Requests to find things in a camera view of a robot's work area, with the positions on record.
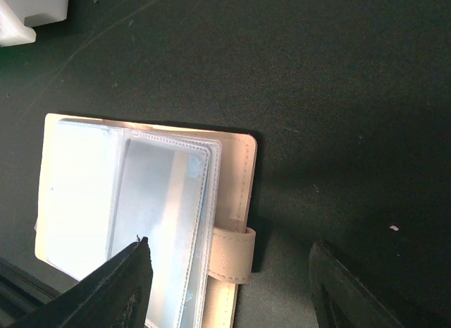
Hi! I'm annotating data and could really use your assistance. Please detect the tan leather card holder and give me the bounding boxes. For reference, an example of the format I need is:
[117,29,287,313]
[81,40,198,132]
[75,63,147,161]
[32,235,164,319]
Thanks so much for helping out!
[35,114,257,327]

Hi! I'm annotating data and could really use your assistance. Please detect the white bin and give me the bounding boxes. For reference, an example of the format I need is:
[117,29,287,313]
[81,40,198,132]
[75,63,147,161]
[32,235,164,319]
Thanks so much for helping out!
[1,0,68,47]

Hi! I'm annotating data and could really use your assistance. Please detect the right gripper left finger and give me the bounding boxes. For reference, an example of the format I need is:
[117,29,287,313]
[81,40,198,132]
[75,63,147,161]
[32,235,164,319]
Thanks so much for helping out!
[6,237,153,327]

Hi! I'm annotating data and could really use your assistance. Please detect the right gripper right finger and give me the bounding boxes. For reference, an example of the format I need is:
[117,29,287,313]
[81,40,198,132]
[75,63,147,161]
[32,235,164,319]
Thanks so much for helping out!
[309,241,403,327]

